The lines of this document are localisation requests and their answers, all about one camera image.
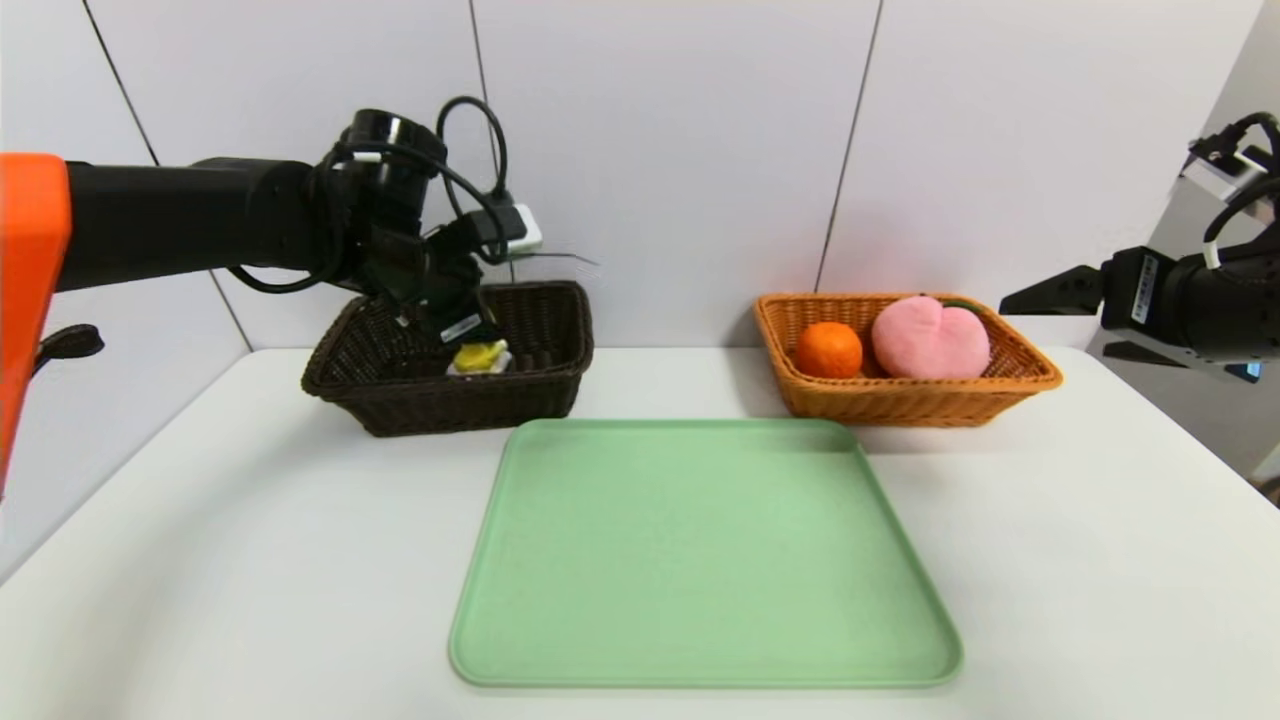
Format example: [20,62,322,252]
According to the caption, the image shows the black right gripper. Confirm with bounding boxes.
[998,245,1280,368]

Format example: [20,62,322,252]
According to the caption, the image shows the pink plush peach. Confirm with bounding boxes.
[870,294,992,381]

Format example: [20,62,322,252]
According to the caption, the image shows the orange fruit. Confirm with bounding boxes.
[795,321,864,380]

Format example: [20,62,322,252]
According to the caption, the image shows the yellow duck toy car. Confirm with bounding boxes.
[446,340,513,378]

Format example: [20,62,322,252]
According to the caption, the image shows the orange wicker basket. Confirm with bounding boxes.
[753,293,1063,429]

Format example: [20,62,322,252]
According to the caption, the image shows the dark brown wicker basket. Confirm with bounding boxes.
[301,281,596,438]

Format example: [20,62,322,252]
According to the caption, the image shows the green plastic tray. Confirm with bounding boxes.
[449,418,964,689]

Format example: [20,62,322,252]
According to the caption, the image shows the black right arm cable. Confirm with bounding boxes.
[1198,111,1280,273]

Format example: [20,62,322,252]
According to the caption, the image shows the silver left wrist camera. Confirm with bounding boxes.
[495,204,544,257]

